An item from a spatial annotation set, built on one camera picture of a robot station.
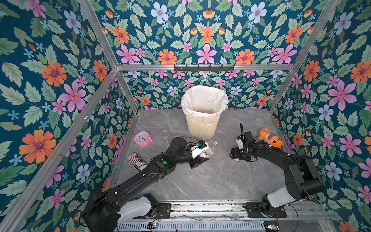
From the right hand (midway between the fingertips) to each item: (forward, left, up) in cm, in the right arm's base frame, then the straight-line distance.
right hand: (237, 154), depth 92 cm
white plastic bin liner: (+29, +22, +20) cm, 41 cm away
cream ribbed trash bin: (+11, +22, +13) cm, 28 cm away
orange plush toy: (+7, -22, +6) cm, 24 cm away
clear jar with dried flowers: (+4, +46, +14) cm, 48 cm away
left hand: (-10, +20, +19) cm, 29 cm away
